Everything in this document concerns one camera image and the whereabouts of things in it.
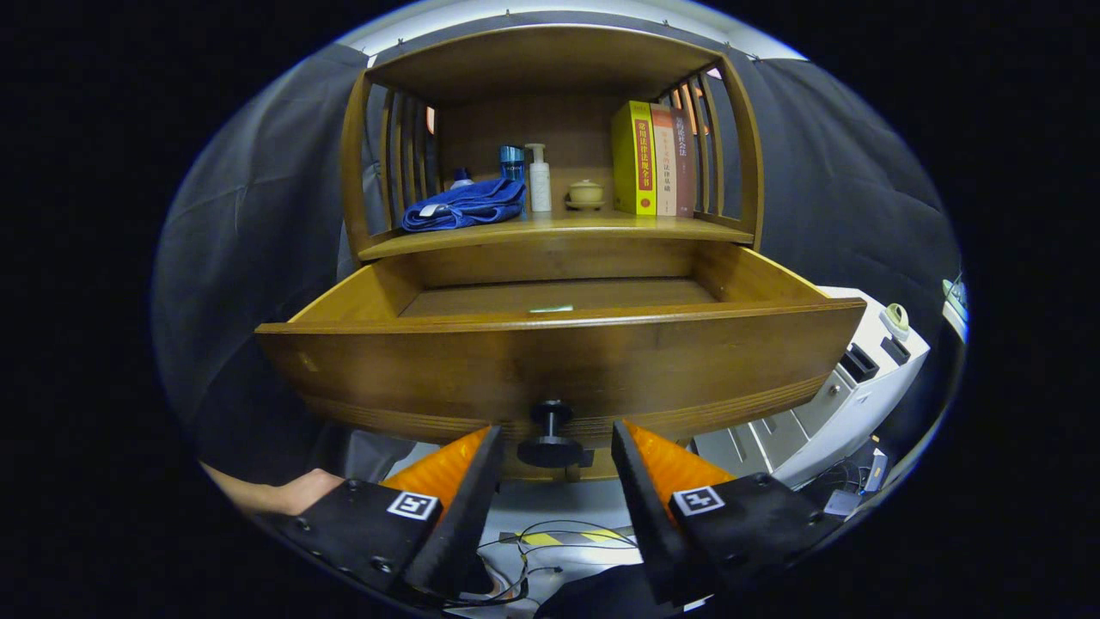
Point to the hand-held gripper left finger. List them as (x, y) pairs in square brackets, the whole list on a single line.
[(464, 516)]

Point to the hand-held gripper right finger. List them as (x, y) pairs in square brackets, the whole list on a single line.
[(653, 524)]

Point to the black drawer knob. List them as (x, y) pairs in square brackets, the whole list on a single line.
[(551, 449)]

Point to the wooden drawer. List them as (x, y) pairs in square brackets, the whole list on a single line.
[(559, 361)]

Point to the wooden cabinet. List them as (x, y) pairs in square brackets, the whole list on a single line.
[(550, 64)]

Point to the yellow and black striped tape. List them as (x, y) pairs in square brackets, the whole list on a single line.
[(541, 538)]

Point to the blue folded towel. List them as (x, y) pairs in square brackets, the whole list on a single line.
[(464, 206)]

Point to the beige saucer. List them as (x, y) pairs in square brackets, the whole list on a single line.
[(586, 206)]

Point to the small white blue-capped bottle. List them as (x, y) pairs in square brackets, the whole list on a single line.
[(462, 181)]

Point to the beige lidded tea cup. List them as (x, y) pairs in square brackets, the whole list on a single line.
[(586, 193)]

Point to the white pump bottle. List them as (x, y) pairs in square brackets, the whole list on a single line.
[(540, 185)]

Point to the tall blue bottle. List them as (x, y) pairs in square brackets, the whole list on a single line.
[(512, 163)]

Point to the brown book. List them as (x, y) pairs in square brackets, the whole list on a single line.
[(685, 168)]

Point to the orange and white book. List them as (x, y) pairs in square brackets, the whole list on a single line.
[(663, 163)]

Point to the thick yellow book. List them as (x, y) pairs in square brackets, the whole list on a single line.
[(632, 159)]

